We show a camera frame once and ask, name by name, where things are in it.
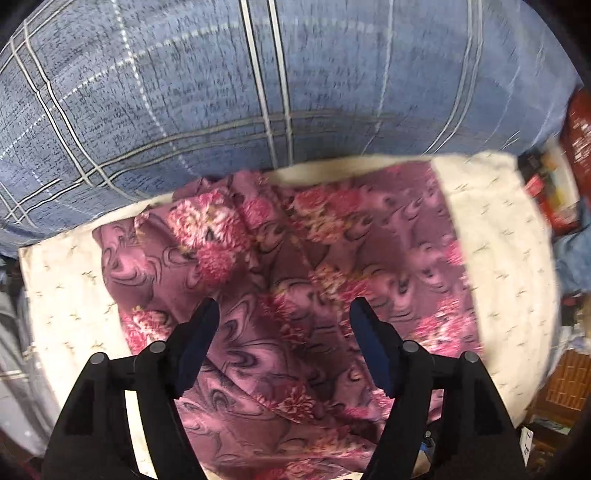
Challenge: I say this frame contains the purple floral shirt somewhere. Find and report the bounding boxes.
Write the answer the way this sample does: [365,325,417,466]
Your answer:
[93,161,481,479]

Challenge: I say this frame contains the grey star-print pillow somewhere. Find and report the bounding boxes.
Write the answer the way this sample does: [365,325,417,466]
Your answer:
[1,257,59,457]

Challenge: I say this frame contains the cream leaf-print pillow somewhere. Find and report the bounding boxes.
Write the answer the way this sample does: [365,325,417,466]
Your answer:
[19,151,559,422]

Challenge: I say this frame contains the red box clutter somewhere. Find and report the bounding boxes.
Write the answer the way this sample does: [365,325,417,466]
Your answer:
[518,147,580,236]

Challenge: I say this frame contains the red plastic bag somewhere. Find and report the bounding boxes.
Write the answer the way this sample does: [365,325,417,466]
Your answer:
[560,88,591,200]

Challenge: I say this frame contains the blue plaid quilt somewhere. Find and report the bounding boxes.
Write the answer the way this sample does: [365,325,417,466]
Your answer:
[1,1,585,256]

